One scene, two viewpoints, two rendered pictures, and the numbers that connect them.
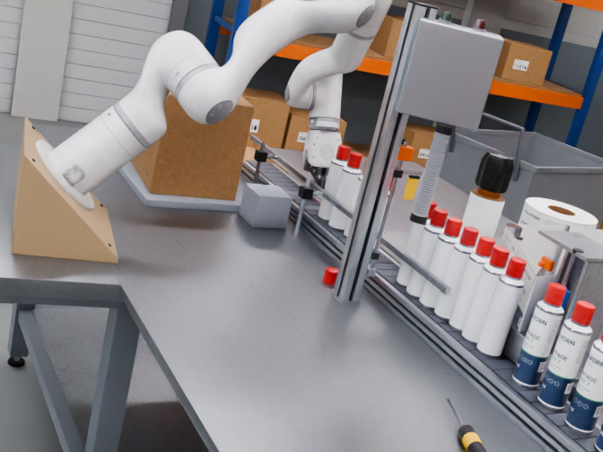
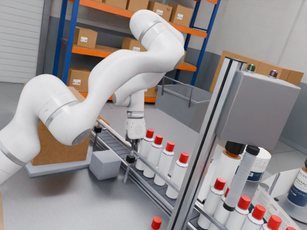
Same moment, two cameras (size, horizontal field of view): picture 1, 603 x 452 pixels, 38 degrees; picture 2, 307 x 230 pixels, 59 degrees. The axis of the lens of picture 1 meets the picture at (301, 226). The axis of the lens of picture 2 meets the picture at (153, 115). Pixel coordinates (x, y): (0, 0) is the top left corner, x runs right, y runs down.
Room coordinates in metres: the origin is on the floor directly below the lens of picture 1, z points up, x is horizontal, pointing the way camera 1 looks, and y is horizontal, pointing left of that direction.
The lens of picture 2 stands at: (1.14, 0.23, 1.54)
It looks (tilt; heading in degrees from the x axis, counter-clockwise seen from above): 18 degrees down; 346
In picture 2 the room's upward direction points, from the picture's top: 15 degrees clockwise
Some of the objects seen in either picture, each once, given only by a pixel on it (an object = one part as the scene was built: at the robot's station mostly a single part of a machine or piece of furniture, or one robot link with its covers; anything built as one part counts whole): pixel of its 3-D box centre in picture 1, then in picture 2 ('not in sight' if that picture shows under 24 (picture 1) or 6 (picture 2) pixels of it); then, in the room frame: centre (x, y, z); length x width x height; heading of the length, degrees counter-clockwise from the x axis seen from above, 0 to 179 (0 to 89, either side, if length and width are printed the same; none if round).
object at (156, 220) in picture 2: (331, 275); (156, 222); (1.93, -0.10, 0.85); 0.03 x 0.03 x 0.03
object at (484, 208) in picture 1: (484, 209); (228, 161); (2.16, -0.44, 1.03); 0.09 x 0.09 x 0.30
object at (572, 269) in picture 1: (558, 305); not in sight; (1.63, -0.53, 1.01); 0.14 x 0.13 x 0.26; 30
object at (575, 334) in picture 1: (568, 354); not in sight; (1.47, -0.52, 0.98); 0.05 x 0.05 x 0.20
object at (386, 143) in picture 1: (381, 160); (199, 164); (1.84, -0.13, 1.17); 0.04 x 0.04 x 0.67; 30
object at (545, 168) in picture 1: (513, 204); (184, 113); (4.51, -1.07, 0.48); 0.89 x 0.63 x 0.96; 133
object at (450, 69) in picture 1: (449, 73); (251, 108); (1.82, -0.22, 1.38); 0.17 x 0.10 x 0.19; 85
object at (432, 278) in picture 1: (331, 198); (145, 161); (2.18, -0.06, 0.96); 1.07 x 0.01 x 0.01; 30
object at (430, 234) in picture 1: (428, 253); (222, 212); (1.85, -0.29, 0.98); 0.05 x 0.05 x 0.20
